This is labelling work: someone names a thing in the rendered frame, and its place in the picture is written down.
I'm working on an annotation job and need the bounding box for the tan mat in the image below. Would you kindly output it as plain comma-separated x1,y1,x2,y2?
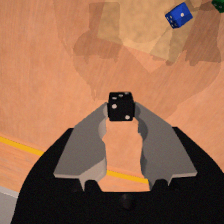
97,0,202,63

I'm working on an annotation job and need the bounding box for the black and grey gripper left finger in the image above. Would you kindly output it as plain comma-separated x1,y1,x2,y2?
10,102,109,224

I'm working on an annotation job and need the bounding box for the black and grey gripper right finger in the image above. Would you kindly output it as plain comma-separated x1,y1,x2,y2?
133,102,224,214

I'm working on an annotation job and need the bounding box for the blue die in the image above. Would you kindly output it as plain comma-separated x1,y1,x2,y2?
165,2,193,29

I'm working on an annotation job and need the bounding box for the black die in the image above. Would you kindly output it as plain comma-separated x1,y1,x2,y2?
108,92,134,122

